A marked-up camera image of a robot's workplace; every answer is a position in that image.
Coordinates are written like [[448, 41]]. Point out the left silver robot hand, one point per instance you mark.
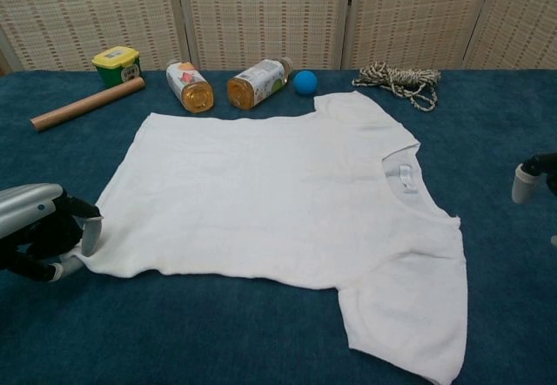
[[26, 206]]

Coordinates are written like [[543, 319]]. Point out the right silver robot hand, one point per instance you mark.
[[526, 184]]

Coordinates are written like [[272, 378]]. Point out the white T-shirt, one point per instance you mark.
[[270, 193]]

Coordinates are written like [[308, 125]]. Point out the wooden rolling pin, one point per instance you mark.
[[87, 104]]

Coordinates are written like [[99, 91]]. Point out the woven bamboo screen panel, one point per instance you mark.
[[418, 15], [265, 15], [87, 15], [522, 19]]

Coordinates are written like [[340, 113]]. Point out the green container with yellow lid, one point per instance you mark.
[[115, 60]]

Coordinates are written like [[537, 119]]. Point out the tea bottle with orange label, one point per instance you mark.
[[191, 84]]

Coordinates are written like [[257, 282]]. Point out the dark blue table cloth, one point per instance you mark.
[[217, 337]]

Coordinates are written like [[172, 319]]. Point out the blue ball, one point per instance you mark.
[[305, 83]]

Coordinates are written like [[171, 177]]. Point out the tea bottle with white-green label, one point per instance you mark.
[[257, 82]]

